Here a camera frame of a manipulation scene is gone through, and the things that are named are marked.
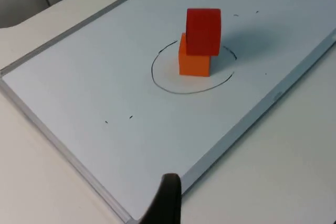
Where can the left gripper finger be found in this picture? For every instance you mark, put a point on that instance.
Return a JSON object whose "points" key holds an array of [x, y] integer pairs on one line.
{"points": [[166, 200]]}

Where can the red cube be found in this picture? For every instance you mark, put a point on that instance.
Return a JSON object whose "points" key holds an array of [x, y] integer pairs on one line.
{"points": [[202, 32]]}

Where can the grey-framed whiteboard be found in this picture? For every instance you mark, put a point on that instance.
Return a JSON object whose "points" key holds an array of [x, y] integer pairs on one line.
{"points": [[105, 90]]}

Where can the orange cube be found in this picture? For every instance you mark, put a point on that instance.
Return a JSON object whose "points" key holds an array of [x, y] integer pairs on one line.
{"points": [[194, 65]]}

